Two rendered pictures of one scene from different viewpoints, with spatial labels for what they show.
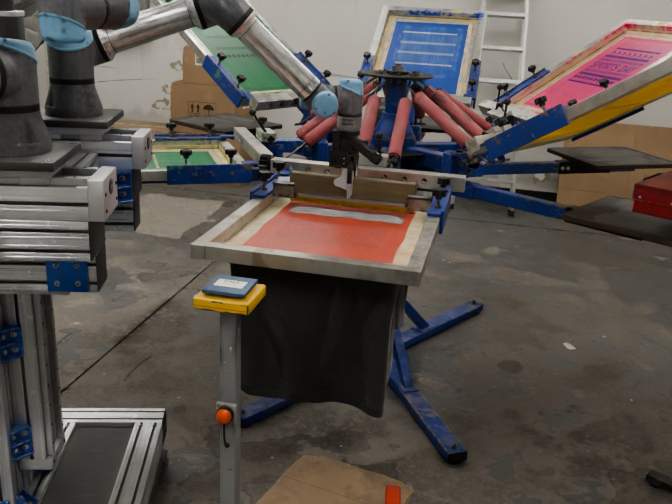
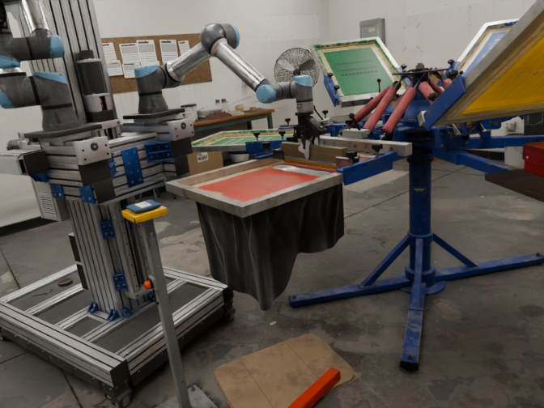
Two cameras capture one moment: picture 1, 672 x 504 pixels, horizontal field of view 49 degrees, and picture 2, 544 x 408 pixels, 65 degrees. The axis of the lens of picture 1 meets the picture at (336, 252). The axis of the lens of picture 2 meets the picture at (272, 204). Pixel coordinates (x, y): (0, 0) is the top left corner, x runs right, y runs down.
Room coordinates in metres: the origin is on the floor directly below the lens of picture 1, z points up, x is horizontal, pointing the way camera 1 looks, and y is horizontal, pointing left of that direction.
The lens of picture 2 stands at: (0.72, -1.15, 1.41)
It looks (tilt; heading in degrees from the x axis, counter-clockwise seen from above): 18 degrees down; 41
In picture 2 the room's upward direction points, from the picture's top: 6 degrees counter-clockwise
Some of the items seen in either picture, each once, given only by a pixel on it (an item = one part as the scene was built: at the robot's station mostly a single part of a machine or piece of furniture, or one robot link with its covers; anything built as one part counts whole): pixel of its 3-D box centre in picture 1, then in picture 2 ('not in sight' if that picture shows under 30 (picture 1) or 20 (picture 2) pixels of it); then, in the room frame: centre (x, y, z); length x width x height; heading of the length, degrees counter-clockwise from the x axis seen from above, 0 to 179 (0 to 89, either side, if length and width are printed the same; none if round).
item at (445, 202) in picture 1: (439, 209); (365, 167); (2.27, -0.32, 0.97); 0.30 x 0.05 x 0.07; 168
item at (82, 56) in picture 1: (70, 51); (148, 78); (2.04, 0.74, 1.42); 0.13 x 0.12 x 0.14; 9
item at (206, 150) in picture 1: (174, 136); (271, 125); (2.84, 0.64, 1.05); 1.08 x 0.61 x 0.23; 108
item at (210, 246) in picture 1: (337, 221); (278, 174); (2.09, 0.00, 0.97); 0.79 x 0.58 x 0.04; 168
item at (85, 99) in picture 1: (73, 95); (151, 101); (2.03, 0.74, 1.31); 0.15 x 0.15 x 0.10
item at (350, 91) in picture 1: (349, 97); (303, 88); (2.30, -0.02, 1.31); 0.09 x 0.08 x 0.11; 99
